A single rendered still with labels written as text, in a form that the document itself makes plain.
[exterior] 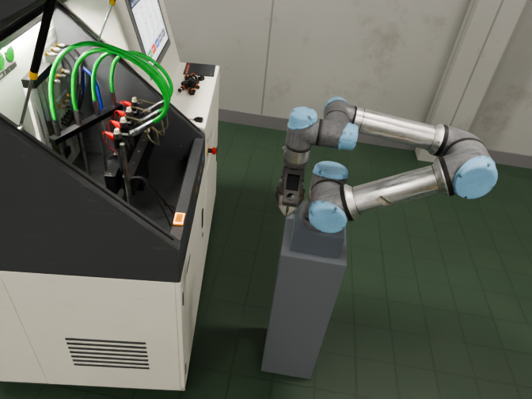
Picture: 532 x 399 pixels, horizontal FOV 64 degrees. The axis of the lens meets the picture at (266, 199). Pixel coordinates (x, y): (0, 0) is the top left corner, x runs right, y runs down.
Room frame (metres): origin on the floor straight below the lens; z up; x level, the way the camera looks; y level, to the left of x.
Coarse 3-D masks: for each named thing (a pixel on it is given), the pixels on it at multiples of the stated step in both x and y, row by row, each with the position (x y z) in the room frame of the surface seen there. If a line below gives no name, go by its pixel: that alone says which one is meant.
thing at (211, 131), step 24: (72, 0) 1.55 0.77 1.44; (96, 0) 1.56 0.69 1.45; (120, 0) 1.66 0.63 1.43; (96, 24) 1.56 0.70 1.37; (120, 24) 1.58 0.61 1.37; (168, 24) 2.23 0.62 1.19; (144, 72) 1.66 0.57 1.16; (168, 72) 1.99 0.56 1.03; (216, 96) 2.12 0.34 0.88; (216, 120) 2.16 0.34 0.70; (216, 144) 2.19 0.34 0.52; (216, 168) 2.27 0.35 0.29
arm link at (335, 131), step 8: (336, 112) 1.11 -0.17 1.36; (320, 120) 1.05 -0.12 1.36; (328, 120) 1.06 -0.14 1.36; (336, 120) 1.06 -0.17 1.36; (344, 120) 1.08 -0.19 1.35; (320, 128) 1.03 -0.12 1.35; (328, 128) 1.03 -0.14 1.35; (336, 128) 1.03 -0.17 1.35; (344, 128) 1.03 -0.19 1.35; (352, 128) 1.03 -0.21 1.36; (320, 136) 1.02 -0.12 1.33; (328, 136) 1.02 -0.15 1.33; (336, 136) 1.02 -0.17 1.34; (344, 136) 1.02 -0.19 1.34; (352, 136) 1.02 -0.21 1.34; (320, 144) 1.02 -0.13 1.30; (328, 144) 1.02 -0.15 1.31; (336, 144) 1.01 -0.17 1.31; (344, 144) 1.01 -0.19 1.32; (352, 144) 1.01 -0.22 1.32
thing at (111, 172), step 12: (144, 132) 1.49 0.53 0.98; (144, 144) 1.40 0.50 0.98; (132, 156) 1.31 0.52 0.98; (144, 156) 1.35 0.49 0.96; (108, 168) 1.21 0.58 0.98; (132, 168) 1.23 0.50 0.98; (144, 168) 1.33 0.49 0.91; (108, 180) 1.17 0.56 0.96; (120, 180) 1.22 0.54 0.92; (132, 180) 1.18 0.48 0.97; (132, 192) 1.17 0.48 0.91
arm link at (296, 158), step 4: (284, 148) 1.05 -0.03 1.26; (284, 152) 1.05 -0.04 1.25; (288, 152) 1.03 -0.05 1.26; (292, 152) 1.02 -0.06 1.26; (308, 152) 1.03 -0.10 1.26; (284, 156) 1.04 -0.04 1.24; (288, 156) 1.03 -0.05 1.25; (292, 156) 1.02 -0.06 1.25; (296, 156) 1.02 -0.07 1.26; (300, 156) 1.02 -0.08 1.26; (304, 156) 1.02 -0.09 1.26; (308, 156) 1.04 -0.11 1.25; (288, 160) 1.02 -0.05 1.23; (292, 160) 1.02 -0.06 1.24; (296, 160) 1.02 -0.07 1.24; (300, 160) 1.02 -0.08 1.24; (304, 160) 1.02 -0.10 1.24; (308, 160) 1.04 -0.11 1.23; (296, 164) 1.02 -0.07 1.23; (300, 164) 1.03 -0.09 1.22
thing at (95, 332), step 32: (32, 288) 0.85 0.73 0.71; (64, 288) 0.86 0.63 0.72; (96, 288) 0.87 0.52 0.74; (128, 288) 0.88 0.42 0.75; (160, 288) 0.89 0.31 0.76; (32, 320) 0.85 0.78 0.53; (64, 320) 0.86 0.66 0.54; (96, 320) 0.87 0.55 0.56; (128, 320) 0.88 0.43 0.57; (160, 320) 0.89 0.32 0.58; (64, 352) 0.86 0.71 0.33; (96, 352) 0.87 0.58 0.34; (128, 352) 0.88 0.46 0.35; (160, 352) 0.89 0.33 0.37; (64, 384) 0.85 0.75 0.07; (96, 384) 0.86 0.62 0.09; (128, 384) 0.87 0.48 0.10; (160, 384) 0.88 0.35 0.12
